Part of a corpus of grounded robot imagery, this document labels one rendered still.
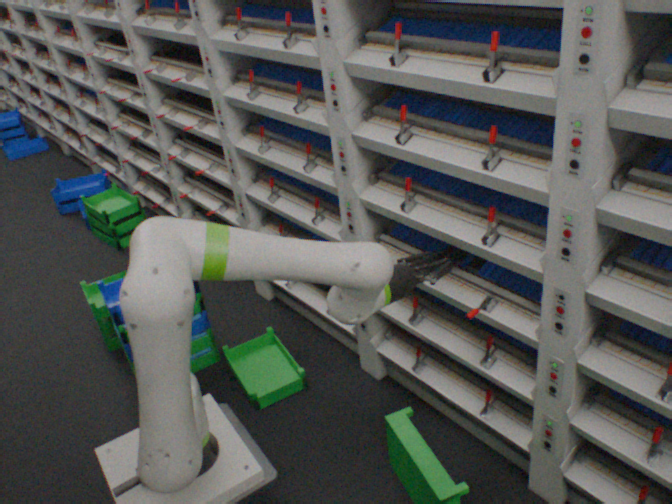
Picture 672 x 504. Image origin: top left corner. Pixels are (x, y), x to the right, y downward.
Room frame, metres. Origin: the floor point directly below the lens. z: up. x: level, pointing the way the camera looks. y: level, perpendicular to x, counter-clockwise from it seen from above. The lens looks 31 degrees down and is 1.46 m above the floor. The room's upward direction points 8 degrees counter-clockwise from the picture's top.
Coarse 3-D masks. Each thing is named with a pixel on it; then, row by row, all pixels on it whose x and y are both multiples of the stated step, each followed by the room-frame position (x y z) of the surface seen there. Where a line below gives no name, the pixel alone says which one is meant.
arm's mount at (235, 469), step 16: (208, 400) 1.19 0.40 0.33; (208, 416) 1.14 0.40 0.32; (224, 416) 1.13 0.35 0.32; (224, 432) 1.08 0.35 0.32; (112, 448) 1.06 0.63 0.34; (128, 448) 1.06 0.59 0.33; (224, 448) 1.02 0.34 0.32; (240, 448) 1.02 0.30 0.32; (112, 464) 1.01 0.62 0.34; (128, 464) 1.01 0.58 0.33; (224, 464) 0.97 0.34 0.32; (240, 464) 0.97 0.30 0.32; (256, 464) 0.96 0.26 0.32; (112, 480) 0.96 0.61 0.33; (208, 480) 0.93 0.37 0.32; (224, 480) 0.93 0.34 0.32; (240, 480) 0.92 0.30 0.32; (256, 480) 0.94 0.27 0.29; (128, 496) 0.91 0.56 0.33; (144, 496) 0.91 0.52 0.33; (160, 496) 0.90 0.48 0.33; (176, 496) 0.90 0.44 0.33; (192, 496) 0.89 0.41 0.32; (208, 496) 0.89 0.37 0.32; (224, 496) 0.90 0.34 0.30
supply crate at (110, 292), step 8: (120, 280) 1.81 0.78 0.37; (192, 280) 1.74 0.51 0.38; (104, 288) 1.77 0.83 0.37; (112, 288) 1.80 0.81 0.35; (120, 288) 1.81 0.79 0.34; (104, 296) 1.77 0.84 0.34; (112, 296) 1.79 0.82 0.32; (112, 304) 1.62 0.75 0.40; (112, 312) 1.61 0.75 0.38; (120, 312) 1.62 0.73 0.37; (120, 320) 1.61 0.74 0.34
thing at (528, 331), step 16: (384, 224) 1.56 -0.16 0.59; (368, 240) 1.52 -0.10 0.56; (432, 288) 1.29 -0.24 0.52; (448, 288) 1.27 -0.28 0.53; (464, 288) 1.25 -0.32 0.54; (464, 304) 1.20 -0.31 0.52; (496, 320) 1.12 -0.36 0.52; (512, 320) 1.10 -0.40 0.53; (528, 320) 1.08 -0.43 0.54; (512, 336) 1.10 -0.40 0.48; (528, 336) 1.04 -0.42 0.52
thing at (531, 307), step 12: (384, 240) 1.50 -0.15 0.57; (396, 240) 1.48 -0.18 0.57; (408, 252) 1.42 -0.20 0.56; (420, 252) 1.40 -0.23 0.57; (456, 276) 1.28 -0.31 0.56; (468, 276) 1.25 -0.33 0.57; (468, 288) 1.23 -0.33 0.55; (480, 288) 1.22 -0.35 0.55; (492, 288) 1.19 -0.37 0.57; (504, 300) 1.15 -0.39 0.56; (516, 300) 1.13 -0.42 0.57; (516, 312) 1.11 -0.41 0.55; (540, 312) 1.07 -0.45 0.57
